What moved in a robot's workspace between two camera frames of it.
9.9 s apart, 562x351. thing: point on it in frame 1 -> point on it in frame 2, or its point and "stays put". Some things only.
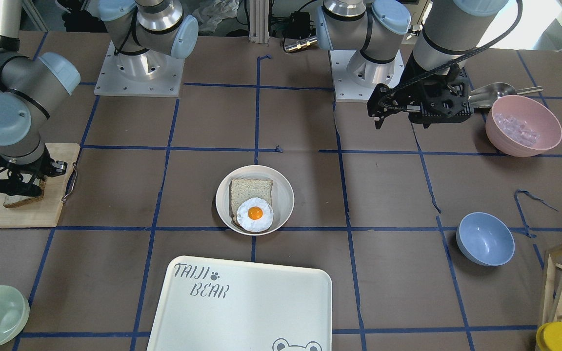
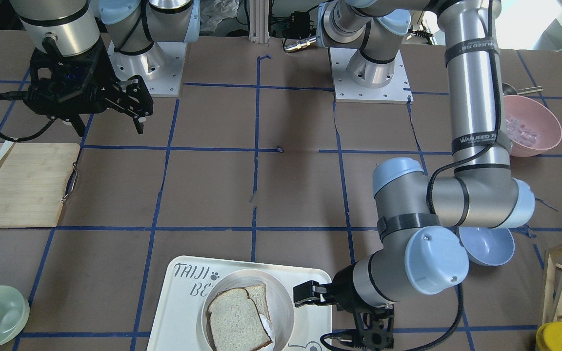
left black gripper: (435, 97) -> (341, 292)
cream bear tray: (206, 304) stays put
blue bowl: (484, 239) stays put
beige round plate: (283, 196) -> (280, 303)
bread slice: (13, 201) -> (236, 322)
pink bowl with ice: (522, 126) stays put
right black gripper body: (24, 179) -> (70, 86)
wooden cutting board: (42, 213) stays put
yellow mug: (559, 336) stays put
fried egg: (254, 214) -> (270, 331)
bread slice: (242, 189) -> (257, 293)
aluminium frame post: (259, 21) stays put
